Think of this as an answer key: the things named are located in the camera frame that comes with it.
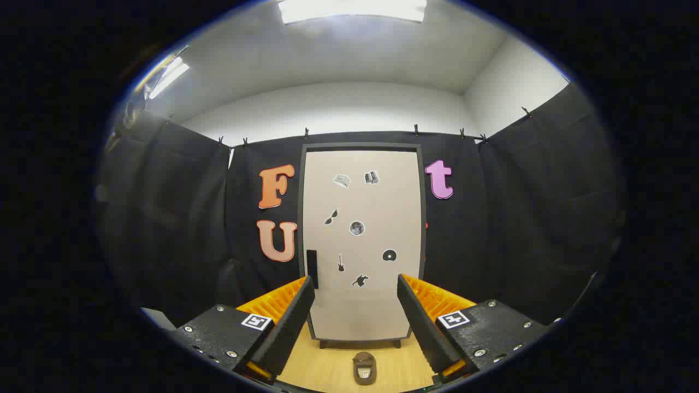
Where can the long ceiling light strip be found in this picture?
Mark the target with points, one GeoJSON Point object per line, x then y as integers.
{"type": "Point", "coordinates": [169, 76]}

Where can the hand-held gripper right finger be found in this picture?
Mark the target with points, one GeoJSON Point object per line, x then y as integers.
{"type": "Point", "coordinates": [423, 327]}

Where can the grey shoe cabinet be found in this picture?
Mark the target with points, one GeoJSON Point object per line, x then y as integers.
{"type": "Point", "coordinates": [360, 146]}

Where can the black backdrop cloth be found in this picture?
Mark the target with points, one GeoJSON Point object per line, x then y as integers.
{"type": "Point", "coordinates": [180, 218]}

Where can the brown fuzzy shoe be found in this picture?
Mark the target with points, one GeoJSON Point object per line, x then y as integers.
{"type": "Point", "coordinates": [364, 368]}

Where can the white panel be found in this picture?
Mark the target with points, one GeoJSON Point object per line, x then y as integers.
{"type": "Point", "coordinates": [158, 318]}

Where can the ceiling light panel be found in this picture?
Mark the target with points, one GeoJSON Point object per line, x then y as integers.
{"type": "Point", "coordinates": [349, 10]}

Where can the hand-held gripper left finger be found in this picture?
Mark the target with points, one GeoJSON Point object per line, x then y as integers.
{"type": "Point", "coordinates": [289, 327]}

